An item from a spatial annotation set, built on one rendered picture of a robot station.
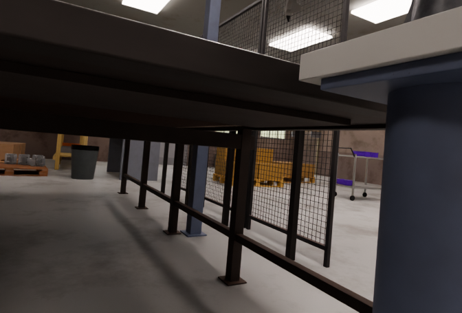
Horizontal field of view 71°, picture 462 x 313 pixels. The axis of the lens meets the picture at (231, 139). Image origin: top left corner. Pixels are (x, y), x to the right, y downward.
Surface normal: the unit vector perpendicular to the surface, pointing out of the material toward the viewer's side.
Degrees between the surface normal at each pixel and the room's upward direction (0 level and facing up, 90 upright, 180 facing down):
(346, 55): 90
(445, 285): 90
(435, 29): 90
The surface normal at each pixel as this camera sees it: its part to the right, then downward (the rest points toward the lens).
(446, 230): -0.48, -0.06
